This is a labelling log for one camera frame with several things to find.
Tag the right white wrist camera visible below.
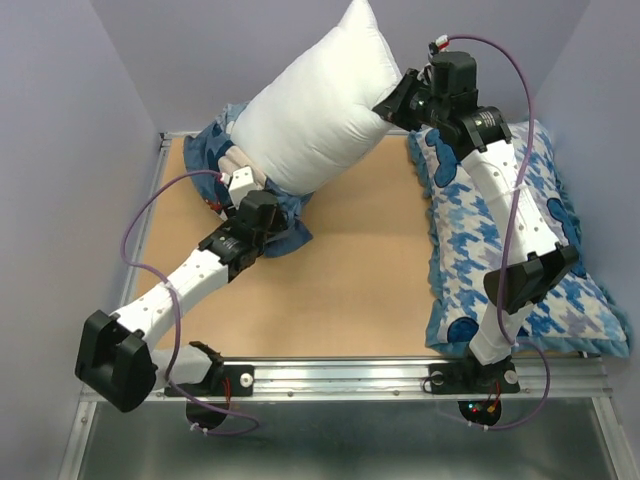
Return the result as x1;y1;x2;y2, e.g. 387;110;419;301
428;35;450;59

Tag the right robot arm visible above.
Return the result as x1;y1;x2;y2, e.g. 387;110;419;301
373;40;579;394

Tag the white pillow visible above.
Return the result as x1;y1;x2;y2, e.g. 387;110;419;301
231;1;401;195

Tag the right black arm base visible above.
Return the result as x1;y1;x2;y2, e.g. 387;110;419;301
421;356;520;427

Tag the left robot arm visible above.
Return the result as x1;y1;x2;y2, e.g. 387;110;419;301
75;190;286;412

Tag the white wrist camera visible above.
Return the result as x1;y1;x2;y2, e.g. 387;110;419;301
428;35;450;59
221;166;264;207

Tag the dark blue lettered pillowcase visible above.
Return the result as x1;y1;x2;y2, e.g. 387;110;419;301
183;103;313;258

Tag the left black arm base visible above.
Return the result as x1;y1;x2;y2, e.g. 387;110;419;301
163;362;255;435

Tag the blue houndstooth bear pillow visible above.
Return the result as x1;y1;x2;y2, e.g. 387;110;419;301
408;122;632;358

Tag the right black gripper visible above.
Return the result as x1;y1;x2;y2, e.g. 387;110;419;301
369;68;448;131

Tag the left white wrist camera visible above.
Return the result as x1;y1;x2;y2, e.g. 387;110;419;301
221;166;264;207

